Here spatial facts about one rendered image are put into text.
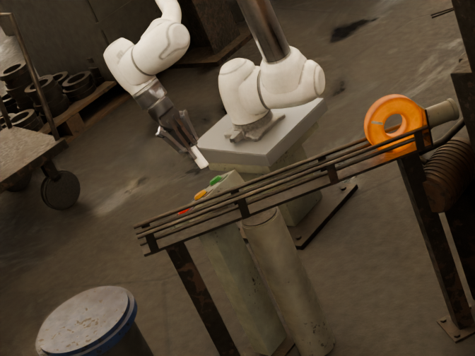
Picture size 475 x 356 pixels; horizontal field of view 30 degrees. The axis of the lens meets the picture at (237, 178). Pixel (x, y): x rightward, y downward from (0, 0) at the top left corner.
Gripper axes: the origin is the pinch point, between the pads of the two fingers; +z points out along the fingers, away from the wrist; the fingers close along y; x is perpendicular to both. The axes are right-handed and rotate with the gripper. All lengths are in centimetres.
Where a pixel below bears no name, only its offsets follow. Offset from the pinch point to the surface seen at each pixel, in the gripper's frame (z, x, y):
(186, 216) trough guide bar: 4.4, -28.9, -33.3
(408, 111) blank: 18, -61, 19
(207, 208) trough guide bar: 7.1, -26.5, -25.3
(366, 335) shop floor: 76, -7, 5
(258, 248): 30.0, -10.1, -9.4
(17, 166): -26, 177, 35
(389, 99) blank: 12, -61, 16
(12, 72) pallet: -69, 262, 110
